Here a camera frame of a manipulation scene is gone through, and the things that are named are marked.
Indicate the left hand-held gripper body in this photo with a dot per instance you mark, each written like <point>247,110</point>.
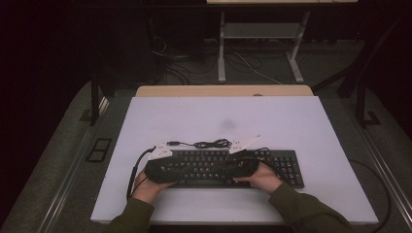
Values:
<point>157,168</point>

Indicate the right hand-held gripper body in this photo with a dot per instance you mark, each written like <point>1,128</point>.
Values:
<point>249,163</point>

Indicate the black computer keyboard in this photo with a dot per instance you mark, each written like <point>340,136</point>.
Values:
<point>285,168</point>

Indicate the person's right hand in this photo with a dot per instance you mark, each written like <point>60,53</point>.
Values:
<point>264,178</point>

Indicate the person's left hand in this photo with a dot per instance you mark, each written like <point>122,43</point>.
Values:
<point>147,189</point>

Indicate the white board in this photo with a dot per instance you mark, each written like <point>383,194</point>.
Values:
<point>226,113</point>

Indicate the black floor outlet box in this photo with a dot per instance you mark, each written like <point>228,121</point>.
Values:
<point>98,149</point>

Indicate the wooden table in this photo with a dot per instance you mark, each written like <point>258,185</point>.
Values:
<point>194,91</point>

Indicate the black metal stand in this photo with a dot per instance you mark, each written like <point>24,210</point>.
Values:
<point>94,100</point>
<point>361,103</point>

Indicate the aluminium rail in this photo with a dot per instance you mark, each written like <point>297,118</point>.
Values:
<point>385,174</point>
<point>69,181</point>

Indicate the grey metal desk frame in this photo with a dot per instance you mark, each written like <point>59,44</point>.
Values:
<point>259,30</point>

